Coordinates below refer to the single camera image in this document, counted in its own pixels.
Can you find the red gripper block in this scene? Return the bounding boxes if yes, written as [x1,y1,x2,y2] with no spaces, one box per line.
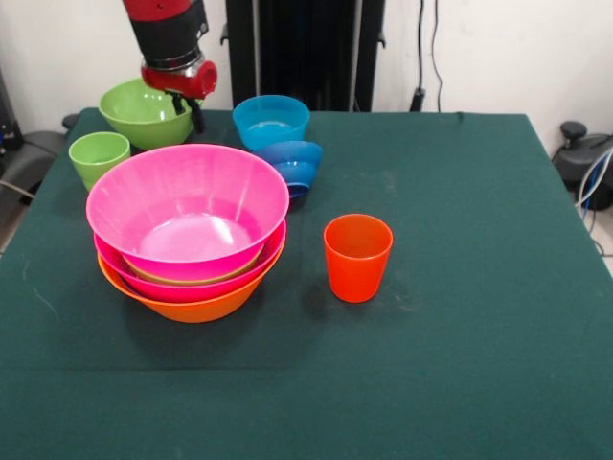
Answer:
[140,59,219,135]

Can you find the green plastic bowl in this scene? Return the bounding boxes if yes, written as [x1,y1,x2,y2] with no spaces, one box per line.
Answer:
[98,78,197,151]
[122,241,265,288]

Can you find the light blue plastic bowl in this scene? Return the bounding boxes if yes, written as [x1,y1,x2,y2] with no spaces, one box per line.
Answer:
[232,94,311,151]

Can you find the pink plastic bowl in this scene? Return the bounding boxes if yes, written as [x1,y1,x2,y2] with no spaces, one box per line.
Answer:
[85,143,291,282]
[93,218,288,304]

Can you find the dark blue plastic bowl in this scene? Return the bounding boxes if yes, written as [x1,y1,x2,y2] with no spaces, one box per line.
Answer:
[254,140,325,200]

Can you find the orange plastic bowl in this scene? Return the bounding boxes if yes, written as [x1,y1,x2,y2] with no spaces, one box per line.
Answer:
[97,239,286,324]

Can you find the green plastic cup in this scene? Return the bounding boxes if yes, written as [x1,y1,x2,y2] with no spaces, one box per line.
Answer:
[67,131,132,192]

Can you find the black office chair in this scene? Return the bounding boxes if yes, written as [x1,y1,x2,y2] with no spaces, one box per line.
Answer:
[0,113,78,196]
[552,121,613,212]

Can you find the red plastic cup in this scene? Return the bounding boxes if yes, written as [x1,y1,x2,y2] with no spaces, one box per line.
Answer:
[323,213,395,305]

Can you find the dark green tablecloth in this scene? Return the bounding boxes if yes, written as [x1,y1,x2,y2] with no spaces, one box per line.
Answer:
[0,107,613,460]

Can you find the black hanging cable with plug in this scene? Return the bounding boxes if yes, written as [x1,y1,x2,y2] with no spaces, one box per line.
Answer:
[411,0,429,112]

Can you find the white blue cable bundle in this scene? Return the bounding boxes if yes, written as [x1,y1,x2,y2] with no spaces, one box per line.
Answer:
[576,146,613,258]

